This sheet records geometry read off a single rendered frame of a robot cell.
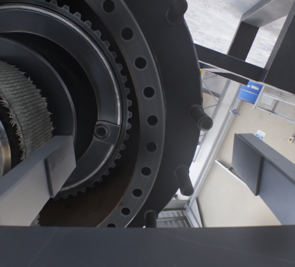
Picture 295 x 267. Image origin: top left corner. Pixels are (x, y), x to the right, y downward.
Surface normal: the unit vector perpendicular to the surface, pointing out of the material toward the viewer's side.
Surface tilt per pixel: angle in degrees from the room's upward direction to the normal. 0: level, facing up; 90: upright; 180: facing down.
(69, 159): 110
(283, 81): 90
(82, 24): 90
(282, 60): 90
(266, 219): 90
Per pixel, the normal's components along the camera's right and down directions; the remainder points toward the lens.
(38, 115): 0.98, -0.19
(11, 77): 0.71, -0.68
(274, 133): -0.86, -0.17
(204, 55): -0.11, 0.23
